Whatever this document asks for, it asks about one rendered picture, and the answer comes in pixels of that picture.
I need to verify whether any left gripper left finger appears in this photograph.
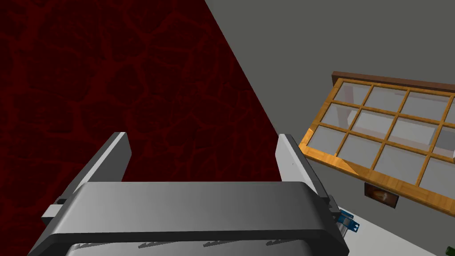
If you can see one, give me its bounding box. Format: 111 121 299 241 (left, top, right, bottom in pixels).
62 132 132 204

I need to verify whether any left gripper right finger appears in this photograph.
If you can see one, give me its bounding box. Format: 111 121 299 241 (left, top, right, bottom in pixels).
275 133 329 200

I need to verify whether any small blue object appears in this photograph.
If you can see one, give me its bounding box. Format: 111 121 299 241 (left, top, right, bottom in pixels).
337 209 360 233

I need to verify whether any wooden framed window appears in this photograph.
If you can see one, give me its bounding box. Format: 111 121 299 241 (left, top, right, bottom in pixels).
298 71 455 217

